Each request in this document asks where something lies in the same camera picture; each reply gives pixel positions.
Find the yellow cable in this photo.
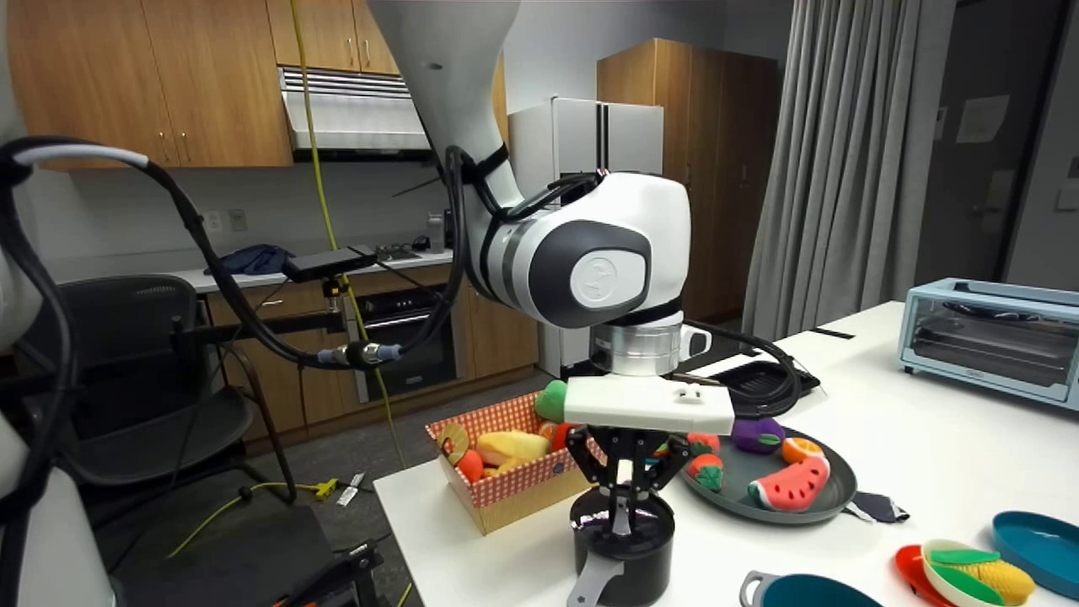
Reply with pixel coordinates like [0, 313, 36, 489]
[166, 0, 397, 564]

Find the teal plate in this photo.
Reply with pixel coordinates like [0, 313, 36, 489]
[991, 510, 1079, 600]

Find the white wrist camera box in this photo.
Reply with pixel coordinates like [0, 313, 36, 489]
[564, 374, 736, 436]

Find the steel range hood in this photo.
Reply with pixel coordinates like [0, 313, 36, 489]
[278, 69, 429, 151]

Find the dark grey round pan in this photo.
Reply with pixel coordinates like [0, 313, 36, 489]
[682, 428, 910, 525]

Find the purple toy eggplant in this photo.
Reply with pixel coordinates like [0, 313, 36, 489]
[731, 419, 787, 455]

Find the green toy pepper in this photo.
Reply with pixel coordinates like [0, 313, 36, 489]
[533, 382, 568, 422]

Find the toy corn on red plate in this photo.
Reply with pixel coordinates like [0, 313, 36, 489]
[894, 539, 1035, 607]

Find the toy watermelon slice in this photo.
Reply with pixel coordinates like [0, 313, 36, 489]
[750, 455, 831, 512]

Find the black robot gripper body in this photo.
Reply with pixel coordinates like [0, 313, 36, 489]
[568, 425, 692, 496]

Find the light blue toaster oven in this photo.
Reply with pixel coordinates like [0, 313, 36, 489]
[897, 275, 1079, 410]

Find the grey curtain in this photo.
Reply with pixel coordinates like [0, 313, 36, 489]
[742, 0, 958, 336]

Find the glass lid with grey handle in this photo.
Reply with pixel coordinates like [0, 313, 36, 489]
[569, 489, 674, 547]

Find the black built-in oven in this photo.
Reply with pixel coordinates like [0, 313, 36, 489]
[359, 287, 454, 398]

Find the black camera on stand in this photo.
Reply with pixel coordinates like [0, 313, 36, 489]
[283, 248, 379, 284]

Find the black office chair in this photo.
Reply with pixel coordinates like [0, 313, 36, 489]
[57, 275, 297, 506]

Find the white refrigerator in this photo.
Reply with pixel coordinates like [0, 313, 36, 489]
[508, 94, 663, 196]

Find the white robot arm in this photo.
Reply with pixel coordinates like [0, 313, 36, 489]
[370, 0, 731, 539]

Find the black square tray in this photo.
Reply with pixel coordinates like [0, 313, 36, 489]
[713, 360, 818, 419]

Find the red patterned toy food basket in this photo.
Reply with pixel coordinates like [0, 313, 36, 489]
[426, 394, 588, 532]

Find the blue pot with grey handle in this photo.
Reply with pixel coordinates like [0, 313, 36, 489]
[740, 571, 879, 607]

